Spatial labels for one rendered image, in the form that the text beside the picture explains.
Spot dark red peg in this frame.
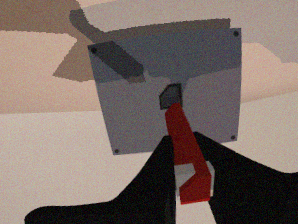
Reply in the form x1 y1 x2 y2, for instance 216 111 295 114
165 103 216 204

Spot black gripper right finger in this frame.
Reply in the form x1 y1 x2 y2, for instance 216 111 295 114
193 132 298 224

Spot grey sloped panel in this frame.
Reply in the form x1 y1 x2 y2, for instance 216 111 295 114
88 27 242 156

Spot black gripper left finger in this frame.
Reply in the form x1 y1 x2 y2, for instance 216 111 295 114
24 136 177 224

